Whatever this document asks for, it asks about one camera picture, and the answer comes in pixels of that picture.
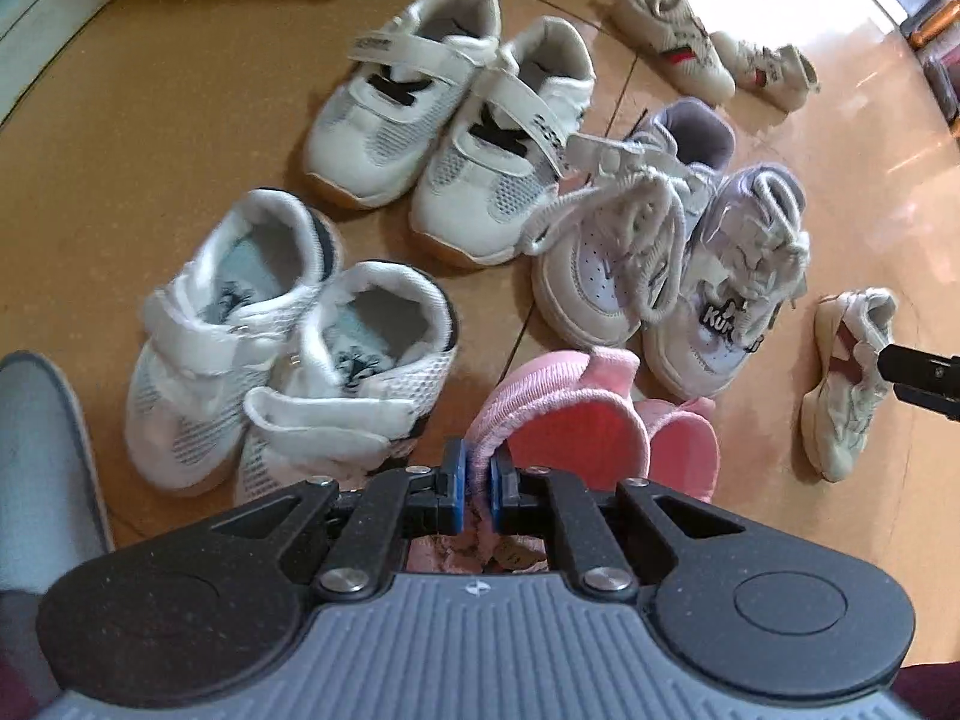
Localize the cream sneaker maroon stripes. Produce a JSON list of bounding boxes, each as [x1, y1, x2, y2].
[[799, 287, 899, 482]]

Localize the lavender laced sneaker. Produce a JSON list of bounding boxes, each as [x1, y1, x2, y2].
[[521, 99, 737, 350]]

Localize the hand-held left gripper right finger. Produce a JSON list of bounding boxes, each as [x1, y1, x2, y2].
[[487, 454, 800, 601]]

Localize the white mesh velcro sneaker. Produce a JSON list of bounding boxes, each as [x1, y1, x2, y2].
[[236, 261, 460, 507], [124, 187, 346, 496]]

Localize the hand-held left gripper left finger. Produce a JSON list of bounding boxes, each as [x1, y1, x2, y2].
[[157, 439, 470, 601]]

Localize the pink shoe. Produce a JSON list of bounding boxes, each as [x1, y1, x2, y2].
[[409, 347, 652, 578], [634, 396, 722, 507]]

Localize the white sneaker red stripe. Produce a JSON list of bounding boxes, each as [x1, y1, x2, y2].
[[709, 30, 822, 113], [609, 0, 737, 104]]

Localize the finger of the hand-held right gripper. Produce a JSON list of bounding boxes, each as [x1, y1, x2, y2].
[[877, 343, 960, 389], [892, 387, 960, 424]]

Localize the lavender sneaker black print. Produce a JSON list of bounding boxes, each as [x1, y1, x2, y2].
[[641, 169, 812, 400]]

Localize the person's maroon clothing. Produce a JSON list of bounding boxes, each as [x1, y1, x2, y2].
[[896, 656, 960, 720]]

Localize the orange black object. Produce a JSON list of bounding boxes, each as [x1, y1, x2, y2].
[[909, 0, 960, 47]]

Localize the blue grey slipper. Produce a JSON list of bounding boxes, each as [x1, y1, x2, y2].
[[0, 351, 115, 593]]

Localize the white sneaker black stripes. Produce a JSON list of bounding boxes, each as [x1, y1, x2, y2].
[[304, 0, 503, 207], [409, 15, 597, 267]]

